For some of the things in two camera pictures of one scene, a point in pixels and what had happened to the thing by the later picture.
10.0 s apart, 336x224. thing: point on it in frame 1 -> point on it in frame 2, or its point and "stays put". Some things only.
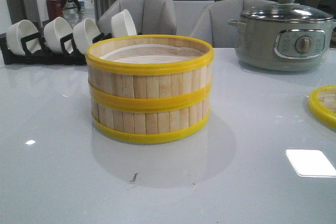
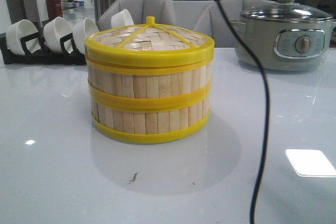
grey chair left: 151,13 stays put
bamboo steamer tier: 150,120 stays put
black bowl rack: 34,50 stays put
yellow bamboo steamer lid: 322,103 -> 149,44
